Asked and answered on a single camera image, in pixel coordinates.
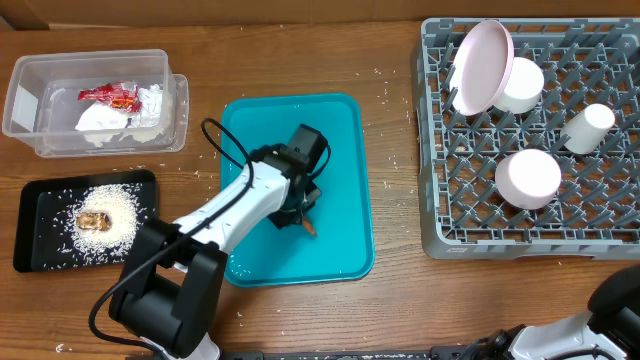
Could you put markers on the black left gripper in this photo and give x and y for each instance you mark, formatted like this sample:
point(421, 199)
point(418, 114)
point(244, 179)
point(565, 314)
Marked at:
point(281, 220)

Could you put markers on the orange carrot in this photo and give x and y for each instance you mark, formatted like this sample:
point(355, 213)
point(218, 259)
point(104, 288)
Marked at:
point(308, 226)

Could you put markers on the white tissue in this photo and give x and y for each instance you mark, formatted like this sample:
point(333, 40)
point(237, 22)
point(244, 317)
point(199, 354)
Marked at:
point(151, 107)

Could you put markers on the red snack wrapper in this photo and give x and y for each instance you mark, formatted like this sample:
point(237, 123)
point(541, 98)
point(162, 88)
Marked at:
point(122, 95)

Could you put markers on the brown food scrap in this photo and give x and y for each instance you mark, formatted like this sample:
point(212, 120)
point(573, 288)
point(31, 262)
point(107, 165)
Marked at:
point(93, 221)

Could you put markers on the large white plate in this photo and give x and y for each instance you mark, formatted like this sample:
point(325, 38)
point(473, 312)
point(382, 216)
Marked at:
point(482, 67)

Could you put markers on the light green bowl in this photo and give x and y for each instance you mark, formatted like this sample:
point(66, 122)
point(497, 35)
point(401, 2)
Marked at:
point(523, 89)

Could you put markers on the white paper cup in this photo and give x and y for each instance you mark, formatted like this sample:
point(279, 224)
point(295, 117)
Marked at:
point(588, 128)

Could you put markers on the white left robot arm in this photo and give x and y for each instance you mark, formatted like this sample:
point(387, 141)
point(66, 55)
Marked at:
point(166, 297)

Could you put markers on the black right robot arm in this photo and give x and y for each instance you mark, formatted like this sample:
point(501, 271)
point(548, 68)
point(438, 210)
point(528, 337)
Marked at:
point(608, 329)

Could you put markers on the grey dishwasher rack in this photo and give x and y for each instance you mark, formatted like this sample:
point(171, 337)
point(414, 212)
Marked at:
point(596, 210)

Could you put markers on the teal plastic tray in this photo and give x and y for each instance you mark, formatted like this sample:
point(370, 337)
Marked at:
point(342, 248)

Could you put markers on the spilled white rice pile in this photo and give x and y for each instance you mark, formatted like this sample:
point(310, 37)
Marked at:
point(60, 244)

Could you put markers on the clear plastic bin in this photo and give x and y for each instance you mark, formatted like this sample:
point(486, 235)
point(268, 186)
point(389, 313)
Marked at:
point(41, 106)

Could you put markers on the white crumpled napkin in bin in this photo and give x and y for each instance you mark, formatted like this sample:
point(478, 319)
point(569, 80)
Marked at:
point(102, 117)

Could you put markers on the black plastic tray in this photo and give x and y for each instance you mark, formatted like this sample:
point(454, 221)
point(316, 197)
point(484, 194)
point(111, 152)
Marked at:
point(28, 211)

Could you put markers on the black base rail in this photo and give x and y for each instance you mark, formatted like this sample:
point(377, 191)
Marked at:
point(435, 353)

